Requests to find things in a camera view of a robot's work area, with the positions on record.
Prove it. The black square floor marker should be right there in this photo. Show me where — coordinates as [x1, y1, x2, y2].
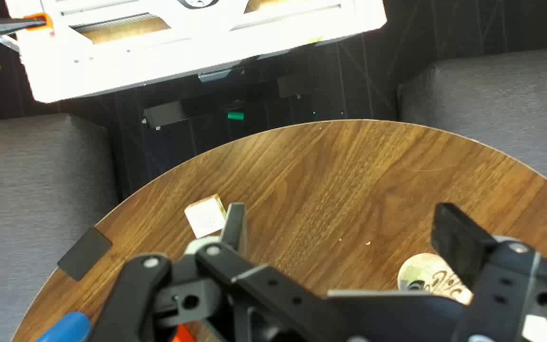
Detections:
[143, 99, 189, 133]

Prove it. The blue cylinder block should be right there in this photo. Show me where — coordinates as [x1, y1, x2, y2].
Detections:
[35, 310, 94, 342]

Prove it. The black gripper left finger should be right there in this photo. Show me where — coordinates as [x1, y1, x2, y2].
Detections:
[90, 202, 328, 342]

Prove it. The small cream cube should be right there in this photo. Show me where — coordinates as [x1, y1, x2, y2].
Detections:
[183, 194, 229, 240]

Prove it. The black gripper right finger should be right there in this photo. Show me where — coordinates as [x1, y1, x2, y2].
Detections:
[430, 202, 547, 342]

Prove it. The black tape patch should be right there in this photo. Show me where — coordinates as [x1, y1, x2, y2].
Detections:
[56, 226, 115, 281]

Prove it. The printed paper coffee cup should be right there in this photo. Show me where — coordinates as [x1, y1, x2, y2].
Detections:
[396, 251, 476, 306]

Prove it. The black orange clamp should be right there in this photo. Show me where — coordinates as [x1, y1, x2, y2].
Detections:
[0, 13, 56, 38]

